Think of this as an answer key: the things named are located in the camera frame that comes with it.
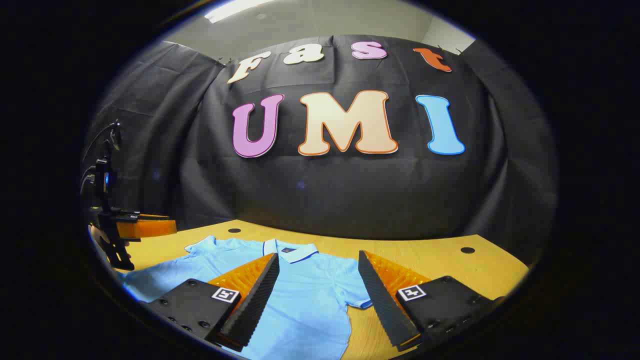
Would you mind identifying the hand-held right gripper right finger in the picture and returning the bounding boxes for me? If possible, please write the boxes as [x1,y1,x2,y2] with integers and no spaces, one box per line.
[357,250,506,352]

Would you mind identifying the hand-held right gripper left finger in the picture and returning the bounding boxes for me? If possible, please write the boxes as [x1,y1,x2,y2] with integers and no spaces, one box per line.
[141,252,281,352]

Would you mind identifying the light blue T-shirt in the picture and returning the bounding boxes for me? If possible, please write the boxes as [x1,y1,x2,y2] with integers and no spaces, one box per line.
[120,235,373,360]

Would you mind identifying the black backdrop cloth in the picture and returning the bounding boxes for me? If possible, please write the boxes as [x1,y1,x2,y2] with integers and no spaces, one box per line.
[82,34,558,266]

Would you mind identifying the white ceiling light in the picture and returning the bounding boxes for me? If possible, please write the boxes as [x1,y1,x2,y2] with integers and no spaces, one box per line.
[204,0,273,24]

